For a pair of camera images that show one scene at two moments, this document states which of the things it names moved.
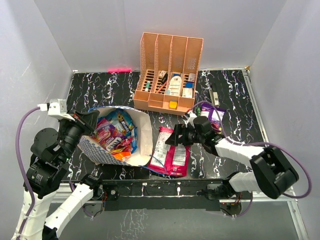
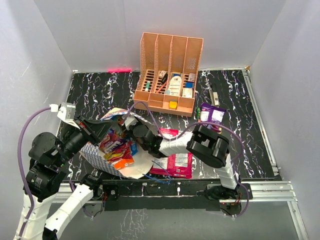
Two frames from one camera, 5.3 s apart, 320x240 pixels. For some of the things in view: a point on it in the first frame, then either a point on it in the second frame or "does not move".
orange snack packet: [122, 156] → [121, 163]
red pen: [161, 87] does not move
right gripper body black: [191, 136] → [130, 132]
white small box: [187, 92] does not move
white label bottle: [175, 86] does not move
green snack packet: [198, 111] does not move
